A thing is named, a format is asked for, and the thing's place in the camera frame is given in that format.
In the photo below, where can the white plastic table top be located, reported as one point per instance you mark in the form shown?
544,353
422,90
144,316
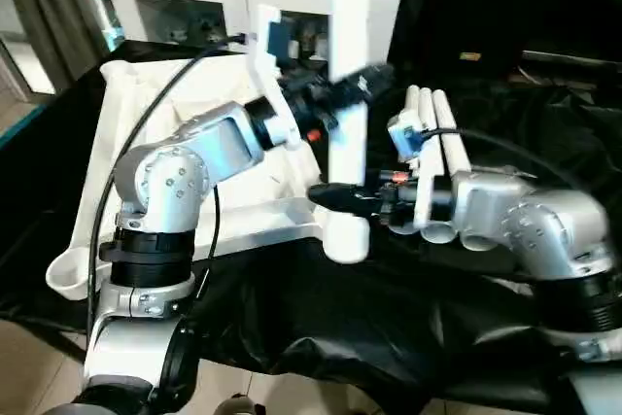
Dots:
253,216

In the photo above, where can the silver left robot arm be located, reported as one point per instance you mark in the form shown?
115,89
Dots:
165,182

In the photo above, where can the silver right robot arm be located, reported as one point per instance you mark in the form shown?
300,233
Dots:
525,221

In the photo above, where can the black plastic mat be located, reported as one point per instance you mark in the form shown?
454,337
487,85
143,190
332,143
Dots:
340,337

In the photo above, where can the grey curtain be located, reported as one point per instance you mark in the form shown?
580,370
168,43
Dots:
44,7

